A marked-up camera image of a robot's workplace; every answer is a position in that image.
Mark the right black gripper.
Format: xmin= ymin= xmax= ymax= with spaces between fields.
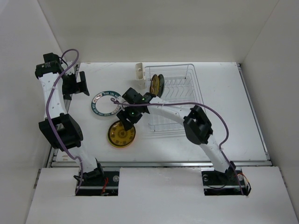
xmin=116 ymin=104 xmax=143 ymax=131

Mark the brown patterned plate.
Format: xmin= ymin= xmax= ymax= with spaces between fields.
xmin=107 ymin=120 xmax=136 ymax=143

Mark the yellow brown front plate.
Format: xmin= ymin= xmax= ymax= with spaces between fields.
xmin=149 ymin=74 xmax=160 ymax=96

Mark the dark green plate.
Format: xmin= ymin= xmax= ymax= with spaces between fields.
xmin=157 ymin=74 xmax=165 ymax=97

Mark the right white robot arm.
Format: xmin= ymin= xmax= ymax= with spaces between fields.
xmin=111 ymin=88 xmax=235 ymax=184

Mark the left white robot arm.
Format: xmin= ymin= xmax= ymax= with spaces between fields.
xmin=35 ymin=53 xmax=105 ymax=185

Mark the cream plastic cutlery holder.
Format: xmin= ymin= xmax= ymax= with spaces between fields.
xmin=135 ymin=63 xmax=146 ymax=90

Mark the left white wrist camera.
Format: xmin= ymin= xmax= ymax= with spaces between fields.
xmin=65 ymin=61 xmax=78 ymax=76

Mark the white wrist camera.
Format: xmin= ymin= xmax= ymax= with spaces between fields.
xmin=110 ymin=97 xmax=126 ymax=110
xmin=65 ymin=61 xmax=78 ymax=76

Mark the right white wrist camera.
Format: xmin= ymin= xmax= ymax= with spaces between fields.
xmin=110 ymin=97 xmax=126 ymax=110

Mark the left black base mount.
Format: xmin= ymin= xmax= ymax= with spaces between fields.
xmin=74 ymin=171 xmax=120 ymax=196

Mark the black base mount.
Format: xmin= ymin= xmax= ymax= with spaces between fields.
xmin=74 ymin=171 xmax=120 ymax=196
xmin=201 ymin=170 xmax=252 ymax=196

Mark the white wire dish rack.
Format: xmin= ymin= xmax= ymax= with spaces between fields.
xmin=144 ymin=63 xmax=208 ymax=132

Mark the aluminium rail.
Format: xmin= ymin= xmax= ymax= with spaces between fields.
xmin=46 ymin=160 xmax=272 ymax=168

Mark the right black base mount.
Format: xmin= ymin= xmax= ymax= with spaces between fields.
xmin=201 ymin=170 xmax=252 ymax=196

